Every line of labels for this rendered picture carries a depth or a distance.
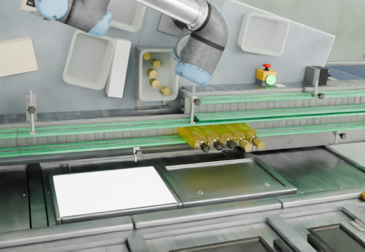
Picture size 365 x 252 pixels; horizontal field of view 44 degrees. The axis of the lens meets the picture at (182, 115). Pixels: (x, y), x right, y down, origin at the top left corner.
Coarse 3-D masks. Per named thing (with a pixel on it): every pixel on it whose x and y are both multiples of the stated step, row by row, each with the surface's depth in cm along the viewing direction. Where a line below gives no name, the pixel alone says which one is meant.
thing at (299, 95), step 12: (216, 96) 200; (228, 96) 201; (240, 96) 202; (252, 96) 204; (264, 96) 205; (276, 96) 206; (288, 96) 206; (300, 96) 207; (312, 96) 208; (336, 96) 212; (348, 96) 215
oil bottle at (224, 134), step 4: (220, 124) 196; (212, 128) 192; (216, 128) 191; (220, 128) 192; (224, 128) 192; (216, 132) 188; (220, 132) 187; (224, 132) 187; (228, 132) 188; (220, 136) 185; (224, 136) 184; (228, 136) 185; (220, 140) 185; (224, 140) 184; (224, 144) 185
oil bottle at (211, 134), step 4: (200, 128) 191; (204, 128) 191; (208, 128) 191; (204, 132) 186; (208, 132) 186; (212, 132) 187; (208, 136) 183; (212, 136) 183; (216, 136) 183; (208, 140) 183; (212, 140) 182; (208, 144) 183
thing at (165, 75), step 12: (144, 60) 196; (168, 60) 200; (144, 72) 198; (156, 72) 200; (168, 72) 202; (144, 84) 200; (168, 84) 203; (144, 96) 197; (156, 96) 198; (168, 96) 199
